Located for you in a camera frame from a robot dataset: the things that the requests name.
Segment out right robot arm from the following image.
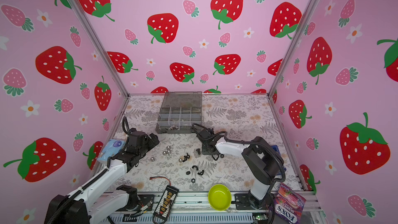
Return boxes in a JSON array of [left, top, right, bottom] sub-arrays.
[[191, 123, 286, 209]]

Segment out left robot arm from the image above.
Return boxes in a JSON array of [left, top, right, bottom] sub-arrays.
[[45, 117, 160, 224]]

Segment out blue tissue pack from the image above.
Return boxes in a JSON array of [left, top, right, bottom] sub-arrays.
[[97, 139, 125, 164]]

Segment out grey compartment organizer box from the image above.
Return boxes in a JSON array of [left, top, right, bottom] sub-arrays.
[[155, 92, 203, 134]]

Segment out lime green bowl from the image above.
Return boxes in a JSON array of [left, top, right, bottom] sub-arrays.
[[208, 184, 232, 211]]

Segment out blue box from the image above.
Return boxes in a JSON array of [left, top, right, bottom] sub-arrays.
[[271, 145, 283, 160]]

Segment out black battery charger board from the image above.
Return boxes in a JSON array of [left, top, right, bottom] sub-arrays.
[[152, 185, 179, 224]]

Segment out purple Fox's candy bag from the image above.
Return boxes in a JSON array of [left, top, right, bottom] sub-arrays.
[[271, 183, 306, 224]]

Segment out red black wire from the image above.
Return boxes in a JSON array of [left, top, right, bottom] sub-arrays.
[[150, 176, 172, 187]]

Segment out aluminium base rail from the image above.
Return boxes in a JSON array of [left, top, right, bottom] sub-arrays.
[[62, 191, 327, 224]]

